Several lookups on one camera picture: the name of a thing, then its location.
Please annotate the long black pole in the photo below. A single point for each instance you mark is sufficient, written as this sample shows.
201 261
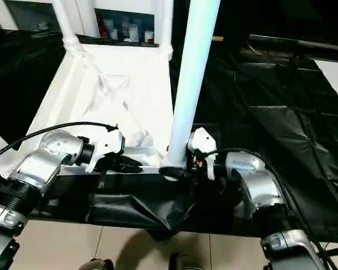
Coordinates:
304 44

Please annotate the white patterned cup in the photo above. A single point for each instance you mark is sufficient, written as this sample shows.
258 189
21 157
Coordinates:
133 33

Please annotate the white plastic table top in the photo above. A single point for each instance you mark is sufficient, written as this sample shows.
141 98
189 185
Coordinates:
73 98

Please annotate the small white jar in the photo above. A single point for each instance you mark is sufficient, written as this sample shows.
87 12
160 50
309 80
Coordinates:
113 35

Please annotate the black work mat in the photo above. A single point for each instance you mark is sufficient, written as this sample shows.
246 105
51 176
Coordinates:
284 112

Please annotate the plain white cup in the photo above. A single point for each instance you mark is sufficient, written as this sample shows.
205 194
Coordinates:
148 37

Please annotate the red bottle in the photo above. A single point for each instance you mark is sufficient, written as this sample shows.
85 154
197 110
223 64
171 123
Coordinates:
102 28

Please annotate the small yellow label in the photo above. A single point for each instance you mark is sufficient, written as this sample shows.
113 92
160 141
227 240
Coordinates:
217 38

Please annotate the black right robot foot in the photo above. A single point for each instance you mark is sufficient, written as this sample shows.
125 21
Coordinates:
183 263

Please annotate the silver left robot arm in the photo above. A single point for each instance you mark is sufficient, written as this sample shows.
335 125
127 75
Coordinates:
45 166

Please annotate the black tripod stand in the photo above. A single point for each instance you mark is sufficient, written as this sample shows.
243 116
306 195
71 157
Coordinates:
335 249

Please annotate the flat white board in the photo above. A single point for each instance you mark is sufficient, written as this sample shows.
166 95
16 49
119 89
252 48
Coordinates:
335 81

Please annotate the white sideboard cabinet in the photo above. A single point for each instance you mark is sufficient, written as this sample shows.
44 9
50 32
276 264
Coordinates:
88 17

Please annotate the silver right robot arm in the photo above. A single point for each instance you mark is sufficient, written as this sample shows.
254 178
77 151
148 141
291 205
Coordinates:
259 180

